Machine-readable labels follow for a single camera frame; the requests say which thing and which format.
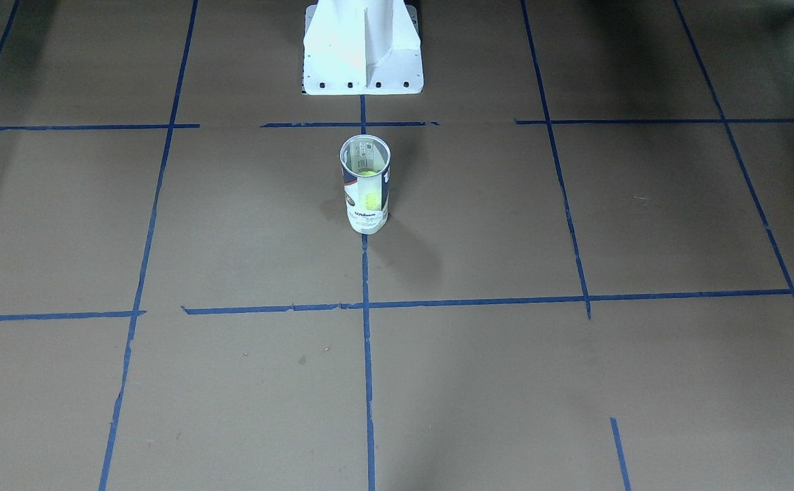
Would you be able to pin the white Wilson tennis ball can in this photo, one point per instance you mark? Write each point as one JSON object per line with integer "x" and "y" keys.
{"x": 359, "y": 153}

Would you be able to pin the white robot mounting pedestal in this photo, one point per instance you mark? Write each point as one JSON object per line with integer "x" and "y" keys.
{"x": 362, "y": 47}

